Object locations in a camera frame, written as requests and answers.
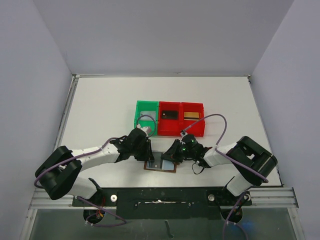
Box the dark credit card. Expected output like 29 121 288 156
150 151 163 162

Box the brown leather card holder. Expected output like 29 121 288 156
143 160 178 173

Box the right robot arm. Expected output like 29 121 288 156
161 134 278 197

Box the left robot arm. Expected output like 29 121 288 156
34 125 154 200

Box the gold card in bin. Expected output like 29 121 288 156
183 111 201 121

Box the silver card in bin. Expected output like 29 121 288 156
139 110 158 121

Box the black card in bin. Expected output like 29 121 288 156
161 110 179 120

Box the red right bin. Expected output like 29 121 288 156
181 102 206 137

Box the red bin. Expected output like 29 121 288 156
157 101 181 136
181 102 206 137

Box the red middle bin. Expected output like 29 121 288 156
157 101 181 136

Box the green plastic bin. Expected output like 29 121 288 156
133 100 159 136

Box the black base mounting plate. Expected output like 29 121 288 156
72 187 252 228

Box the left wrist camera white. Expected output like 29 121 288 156
136 125 153 137

